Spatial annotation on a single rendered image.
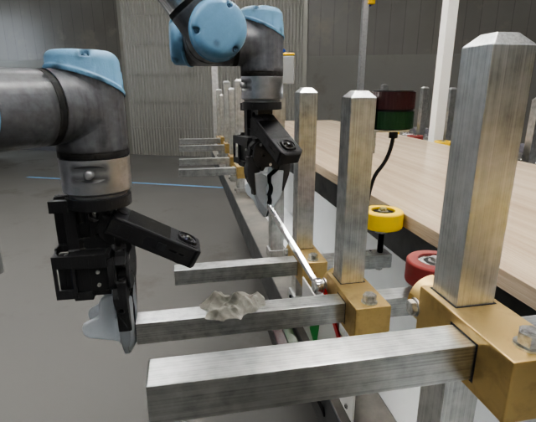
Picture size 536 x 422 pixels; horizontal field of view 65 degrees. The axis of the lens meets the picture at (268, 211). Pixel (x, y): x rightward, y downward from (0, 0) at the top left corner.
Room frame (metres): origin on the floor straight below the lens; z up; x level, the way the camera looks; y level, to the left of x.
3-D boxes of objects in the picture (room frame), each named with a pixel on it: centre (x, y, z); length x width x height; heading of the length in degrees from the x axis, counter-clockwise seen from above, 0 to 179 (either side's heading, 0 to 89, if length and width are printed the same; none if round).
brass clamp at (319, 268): (0.80, -0.08, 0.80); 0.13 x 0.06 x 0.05; 11
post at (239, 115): (1.80, 0.12, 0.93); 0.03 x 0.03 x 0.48; 11
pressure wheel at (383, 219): (0.81, -0.23, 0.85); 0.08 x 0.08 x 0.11
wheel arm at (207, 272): (0.77, -0.04, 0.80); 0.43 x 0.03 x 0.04; 101
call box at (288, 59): (1.07, -0.02, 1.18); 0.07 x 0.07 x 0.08; 11
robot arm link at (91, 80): (0.47, 0.20, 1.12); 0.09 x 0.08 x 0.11; 145
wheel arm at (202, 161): (2.00, 0.20, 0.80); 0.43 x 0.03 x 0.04; 101
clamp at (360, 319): (0.55, -0.13, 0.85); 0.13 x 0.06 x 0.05; 11
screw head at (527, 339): (0.25, -0.18, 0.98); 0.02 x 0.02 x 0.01
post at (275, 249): (1.08, -0.02, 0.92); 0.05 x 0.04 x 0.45; 11
